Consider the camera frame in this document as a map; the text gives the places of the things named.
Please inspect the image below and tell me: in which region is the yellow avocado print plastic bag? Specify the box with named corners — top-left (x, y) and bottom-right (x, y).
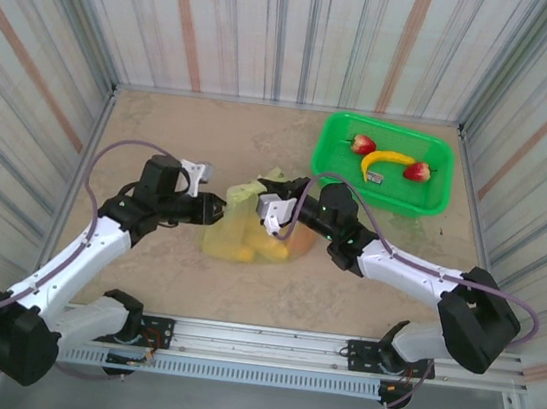
top-left (199, 158), bottom-right (332, 276)

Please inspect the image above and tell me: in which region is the orange fake fruit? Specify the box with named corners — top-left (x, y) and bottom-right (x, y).
top-left (286, 226), bottom-right (320, 259)

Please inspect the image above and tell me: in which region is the green plastic mesh basket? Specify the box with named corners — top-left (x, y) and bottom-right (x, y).
top-left (305, 108), bottom-right (461, 223)

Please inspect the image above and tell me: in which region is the curved yellow fake banana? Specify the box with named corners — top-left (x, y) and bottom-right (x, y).
top-left (356, 145), bottom-right (417, 189)

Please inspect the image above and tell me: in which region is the red strawberry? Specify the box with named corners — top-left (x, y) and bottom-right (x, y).
top-left (344, 132), bottom-right (379, 157)
top-left (402, 159), bottom-right (435, 185)

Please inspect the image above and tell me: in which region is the small controller circuit board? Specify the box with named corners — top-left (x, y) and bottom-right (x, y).
top-left (378, 379), bottom-right (415, 400)
top-left (105, 349), bottom-right (157, 369)

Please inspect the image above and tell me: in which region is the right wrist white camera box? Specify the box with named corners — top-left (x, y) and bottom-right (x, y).
top-left (251, 188), bottom-right (302, 242)

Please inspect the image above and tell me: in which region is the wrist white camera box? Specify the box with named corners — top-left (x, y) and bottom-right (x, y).
top-left (175, 157), bottom-right (216, 198)
top-left (251, 188), bottom-right (302, 242)

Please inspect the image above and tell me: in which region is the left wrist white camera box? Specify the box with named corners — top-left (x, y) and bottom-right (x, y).
top-left (175, 157), bottom-right (216, 198)

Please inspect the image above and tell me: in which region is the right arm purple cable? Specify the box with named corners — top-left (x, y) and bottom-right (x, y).
top-left (256, 166), bottom-right (547, 409)

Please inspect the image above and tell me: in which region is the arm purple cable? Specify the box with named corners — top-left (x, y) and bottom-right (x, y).
top-left (256, 166), bottom-right (547, 409)
top-left (0, 122), bottom-right (186, 407)

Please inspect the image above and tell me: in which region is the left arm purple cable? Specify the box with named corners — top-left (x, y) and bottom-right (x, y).
top-left (0, 122), bottom-right (186, 407)

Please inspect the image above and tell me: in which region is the aluminium frame rail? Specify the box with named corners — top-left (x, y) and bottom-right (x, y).
top-left (0, 287), bottom-right (535, 403)

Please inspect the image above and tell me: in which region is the grey slotted cable duct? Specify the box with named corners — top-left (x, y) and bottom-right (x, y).
top-left (55, 340), bottom-right (382, 405)

